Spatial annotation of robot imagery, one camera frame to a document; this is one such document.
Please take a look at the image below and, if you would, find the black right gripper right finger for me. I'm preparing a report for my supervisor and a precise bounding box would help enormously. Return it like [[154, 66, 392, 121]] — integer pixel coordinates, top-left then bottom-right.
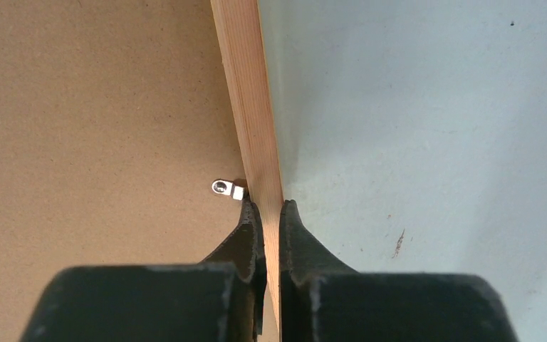
[[279, 200, 517, 341]]

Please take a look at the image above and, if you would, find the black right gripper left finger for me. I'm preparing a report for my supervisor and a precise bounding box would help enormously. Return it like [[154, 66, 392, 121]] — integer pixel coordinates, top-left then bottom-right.
[[21, 199, 267, 341]]

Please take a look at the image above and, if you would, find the brown cardboard backing board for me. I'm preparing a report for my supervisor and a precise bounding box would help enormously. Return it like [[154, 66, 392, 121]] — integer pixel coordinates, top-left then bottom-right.
[[0, 1, 244, 341]]

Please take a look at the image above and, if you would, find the orange wooden picture frame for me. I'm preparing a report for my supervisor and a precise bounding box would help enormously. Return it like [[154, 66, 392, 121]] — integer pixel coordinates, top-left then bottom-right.
[[211, 1, 283, 329]]

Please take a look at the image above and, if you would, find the right side metal clip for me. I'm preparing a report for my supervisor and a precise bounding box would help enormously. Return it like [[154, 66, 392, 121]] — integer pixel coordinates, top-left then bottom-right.
[[211, 179, 248, 201]]

